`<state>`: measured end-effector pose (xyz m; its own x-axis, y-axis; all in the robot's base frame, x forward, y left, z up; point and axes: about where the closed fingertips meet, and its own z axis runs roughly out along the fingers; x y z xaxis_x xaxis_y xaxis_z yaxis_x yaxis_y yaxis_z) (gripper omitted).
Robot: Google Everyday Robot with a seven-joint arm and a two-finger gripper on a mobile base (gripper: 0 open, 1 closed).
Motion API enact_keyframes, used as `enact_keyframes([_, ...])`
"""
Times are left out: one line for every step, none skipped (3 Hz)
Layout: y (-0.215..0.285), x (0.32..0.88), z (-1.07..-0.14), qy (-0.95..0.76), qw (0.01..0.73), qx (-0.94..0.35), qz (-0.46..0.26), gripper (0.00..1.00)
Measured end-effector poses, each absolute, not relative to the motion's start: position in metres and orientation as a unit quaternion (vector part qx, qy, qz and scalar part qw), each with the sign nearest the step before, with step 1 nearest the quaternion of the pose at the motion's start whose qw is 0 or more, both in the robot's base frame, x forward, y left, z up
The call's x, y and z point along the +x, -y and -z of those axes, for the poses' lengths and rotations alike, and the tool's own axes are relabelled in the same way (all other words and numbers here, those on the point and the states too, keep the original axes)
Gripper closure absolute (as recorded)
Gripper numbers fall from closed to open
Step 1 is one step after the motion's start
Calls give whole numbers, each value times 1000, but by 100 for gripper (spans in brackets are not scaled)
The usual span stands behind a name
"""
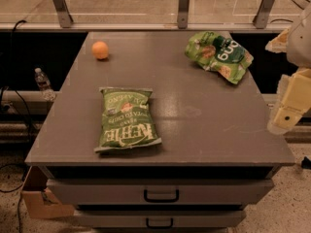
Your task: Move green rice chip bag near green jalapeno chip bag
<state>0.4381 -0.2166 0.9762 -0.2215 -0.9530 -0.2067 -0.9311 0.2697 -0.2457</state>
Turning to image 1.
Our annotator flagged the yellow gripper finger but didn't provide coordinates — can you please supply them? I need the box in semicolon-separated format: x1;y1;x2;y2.
265;29;289;53
267;69;311;135

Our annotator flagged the green rice chip bag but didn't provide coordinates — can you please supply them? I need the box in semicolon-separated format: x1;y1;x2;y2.
185;31;254;84

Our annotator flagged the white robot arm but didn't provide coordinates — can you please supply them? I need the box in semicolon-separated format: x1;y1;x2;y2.
265;5;311;135

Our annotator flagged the green jalapeno Kettle chip bag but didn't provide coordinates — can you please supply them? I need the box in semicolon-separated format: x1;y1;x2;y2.
94;87;161;153

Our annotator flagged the black object on floor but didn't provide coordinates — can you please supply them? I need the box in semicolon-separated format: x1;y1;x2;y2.
301;157;311;169

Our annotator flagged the orange fruit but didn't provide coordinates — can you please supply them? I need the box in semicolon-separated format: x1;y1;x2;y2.
91;41;109;59

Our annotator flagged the upper grey drawer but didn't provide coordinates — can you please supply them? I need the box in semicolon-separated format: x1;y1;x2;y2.
47;179;274;206

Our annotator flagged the grey drawer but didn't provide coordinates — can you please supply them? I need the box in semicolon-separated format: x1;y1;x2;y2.
74;211;246;229
47;179;274;206

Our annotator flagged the clear plastic water bottle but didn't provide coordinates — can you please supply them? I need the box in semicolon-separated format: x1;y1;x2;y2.
35;68;56;101

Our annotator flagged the lower grey drawer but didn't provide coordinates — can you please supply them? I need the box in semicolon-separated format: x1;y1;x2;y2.
74;211;246;229

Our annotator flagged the cardboard box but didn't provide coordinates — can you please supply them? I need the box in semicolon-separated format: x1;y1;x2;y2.
21;167;74;219

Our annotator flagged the right metal railing bracket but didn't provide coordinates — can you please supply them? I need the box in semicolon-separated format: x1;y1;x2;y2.
253;0;275;29

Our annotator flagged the metal railing bracket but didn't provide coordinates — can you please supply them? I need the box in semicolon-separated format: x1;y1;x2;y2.
253;0;275;29
52;0;73;28
177;0;190;29

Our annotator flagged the middle metal railing bracket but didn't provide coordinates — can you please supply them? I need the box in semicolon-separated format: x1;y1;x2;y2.
177;0;190;29

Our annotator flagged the black upper drawer handle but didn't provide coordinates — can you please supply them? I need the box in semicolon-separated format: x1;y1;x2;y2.
143;189;180;203

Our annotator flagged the black drawer handle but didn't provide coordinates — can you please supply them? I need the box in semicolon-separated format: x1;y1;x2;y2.
143;189;180;203
145;218;174;229

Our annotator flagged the black lower drawer handle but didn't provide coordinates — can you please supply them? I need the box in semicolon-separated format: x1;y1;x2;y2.
145;218;174;229

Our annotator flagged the left metal railing bracket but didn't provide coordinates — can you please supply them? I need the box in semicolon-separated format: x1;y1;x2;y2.
52;0;73;28

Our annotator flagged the black cable left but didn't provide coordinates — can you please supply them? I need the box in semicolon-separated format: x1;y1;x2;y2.
0;18;37;233

